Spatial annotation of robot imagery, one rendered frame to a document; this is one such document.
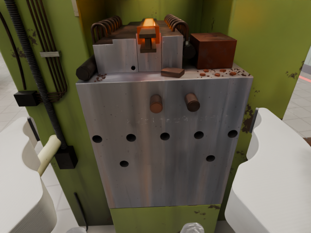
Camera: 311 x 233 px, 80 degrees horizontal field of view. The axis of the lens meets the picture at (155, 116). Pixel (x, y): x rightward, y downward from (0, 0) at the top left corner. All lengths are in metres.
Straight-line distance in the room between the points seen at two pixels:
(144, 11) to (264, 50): 0.51
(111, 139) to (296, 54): 0.60
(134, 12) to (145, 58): 0.49
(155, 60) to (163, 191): 0.39
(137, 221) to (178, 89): 0.52
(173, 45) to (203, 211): 0.55
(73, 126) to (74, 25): 0.35
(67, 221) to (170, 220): 0.72
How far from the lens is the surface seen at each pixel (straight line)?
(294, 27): 0.71
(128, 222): 0.78
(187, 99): 0.40
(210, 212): 0.76
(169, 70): 0.42
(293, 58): 0.74
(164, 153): 0.51
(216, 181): 0.63
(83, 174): 0.92
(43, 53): 0.65
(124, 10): 0.92
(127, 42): 0.45
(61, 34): 0.63
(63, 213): 1.37
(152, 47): 0.35
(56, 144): 0.77
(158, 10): 0.92
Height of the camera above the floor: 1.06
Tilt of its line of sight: 31 degrees down
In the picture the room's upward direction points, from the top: 2 degrees counter-clockwise
